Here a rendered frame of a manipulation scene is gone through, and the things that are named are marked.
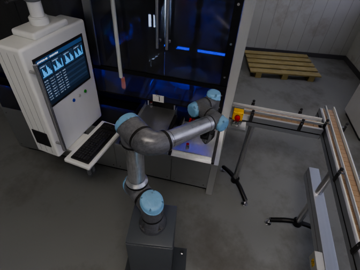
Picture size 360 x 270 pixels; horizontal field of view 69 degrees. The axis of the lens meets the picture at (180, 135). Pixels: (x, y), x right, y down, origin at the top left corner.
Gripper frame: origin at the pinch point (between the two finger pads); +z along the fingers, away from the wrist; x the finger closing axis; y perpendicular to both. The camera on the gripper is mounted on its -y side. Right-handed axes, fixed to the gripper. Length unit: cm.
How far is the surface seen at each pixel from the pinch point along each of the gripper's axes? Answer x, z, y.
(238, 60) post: -10, -37, 38
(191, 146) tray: 9.4, 15.3, 9.9
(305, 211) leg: -87, 72, 21
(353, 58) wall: -214, 88, 386
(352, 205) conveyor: -84, 8, -16
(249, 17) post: -10, -63, 38
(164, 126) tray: 32.5, 15.3, 24.3
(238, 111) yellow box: -17.2, 0.3, 39.3
